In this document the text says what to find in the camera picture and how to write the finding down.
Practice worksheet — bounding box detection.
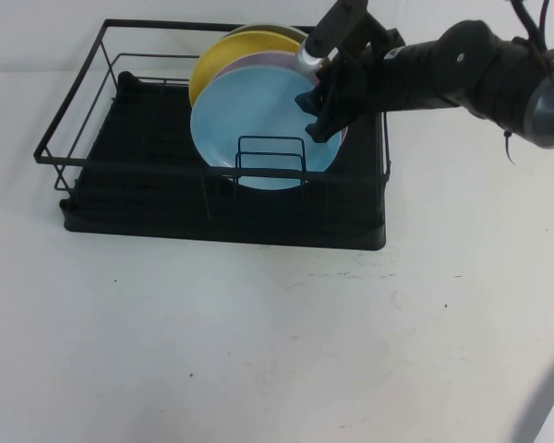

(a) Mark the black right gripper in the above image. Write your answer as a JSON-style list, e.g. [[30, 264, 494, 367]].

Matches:
[[294, 27, 407, 144]]

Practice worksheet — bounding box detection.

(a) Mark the light blue plate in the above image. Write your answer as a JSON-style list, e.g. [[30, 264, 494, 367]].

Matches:
[[188, 64, 345, 191]]

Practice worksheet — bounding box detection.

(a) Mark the pink lilac plate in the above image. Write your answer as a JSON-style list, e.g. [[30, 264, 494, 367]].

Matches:
[[221, 51, 350, 145]]

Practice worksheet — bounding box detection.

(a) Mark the cream white plate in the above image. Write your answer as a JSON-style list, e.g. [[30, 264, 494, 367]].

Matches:
[[228, 22, 310, 43]]

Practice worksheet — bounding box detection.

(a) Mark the yellow plate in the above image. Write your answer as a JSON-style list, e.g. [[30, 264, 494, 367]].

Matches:
[[187, 30, 307, 110]]

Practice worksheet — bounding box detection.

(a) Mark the black plastic drip tray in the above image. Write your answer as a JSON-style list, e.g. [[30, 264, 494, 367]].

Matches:
[[62, 71, 389, 253]]

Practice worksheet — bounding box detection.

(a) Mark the black zip tie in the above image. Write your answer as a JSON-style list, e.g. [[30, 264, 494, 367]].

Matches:
[[501, 130, 519, 168]]

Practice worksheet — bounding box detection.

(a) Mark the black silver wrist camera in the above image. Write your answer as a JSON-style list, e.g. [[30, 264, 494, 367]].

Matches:
[[296, 0, 380, 78]]

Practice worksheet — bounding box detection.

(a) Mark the black wire dish rack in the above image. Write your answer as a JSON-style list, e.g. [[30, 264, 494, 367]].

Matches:
[[33, 18, 394, 204]]

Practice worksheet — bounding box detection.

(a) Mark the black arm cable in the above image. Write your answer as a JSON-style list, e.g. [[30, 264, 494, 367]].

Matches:
[[509, 0, 554, 52]]

